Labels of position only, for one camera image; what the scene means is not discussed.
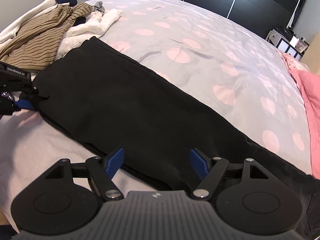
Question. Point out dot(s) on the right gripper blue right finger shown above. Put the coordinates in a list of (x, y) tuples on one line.
[(200, 163)]

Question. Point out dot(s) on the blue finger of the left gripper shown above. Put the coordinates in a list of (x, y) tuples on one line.
[(24, 104)]

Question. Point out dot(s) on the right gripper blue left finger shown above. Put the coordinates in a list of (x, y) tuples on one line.
[(113, 162)]

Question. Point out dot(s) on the black jeans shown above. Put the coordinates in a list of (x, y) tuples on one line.
[(105, 100)]

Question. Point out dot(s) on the brown striped garment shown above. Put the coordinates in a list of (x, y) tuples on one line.
[(36, 43)]

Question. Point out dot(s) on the cream white garment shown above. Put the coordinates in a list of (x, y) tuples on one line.
[(10, 32)]

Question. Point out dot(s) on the white knitted garment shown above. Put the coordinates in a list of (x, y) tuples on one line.
[(95, 26)]

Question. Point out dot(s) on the grey duvet with pink dots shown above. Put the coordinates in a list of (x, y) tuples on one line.
[(235, 72)]

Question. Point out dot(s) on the pink pillow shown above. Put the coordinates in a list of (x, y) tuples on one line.
[(308, 85)]

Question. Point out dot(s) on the white bedside shelf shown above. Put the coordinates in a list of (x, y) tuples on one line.
[(291, 44)]

